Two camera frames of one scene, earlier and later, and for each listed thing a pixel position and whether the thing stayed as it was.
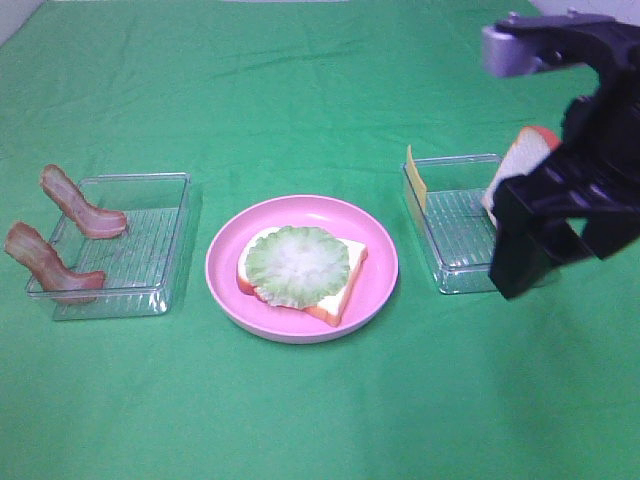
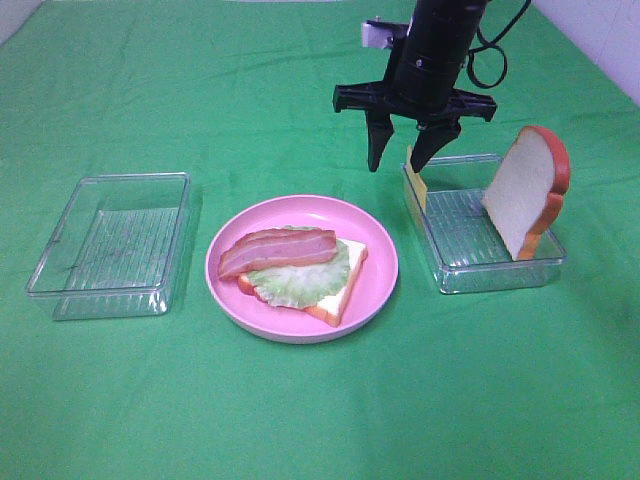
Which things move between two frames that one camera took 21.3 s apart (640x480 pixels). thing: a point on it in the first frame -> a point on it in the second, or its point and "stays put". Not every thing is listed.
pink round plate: x=371 y=291 stays put
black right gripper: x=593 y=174 -> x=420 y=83
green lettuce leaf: x=296 y=266 stays put
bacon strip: x=57 y=281 -> x=280 y=246
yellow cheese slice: x=416 y=178 stays put
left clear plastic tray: x=142 y=265 stays put
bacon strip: x=92 y=221 -> x=278 y=247
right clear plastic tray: x=454 y=228 stays put
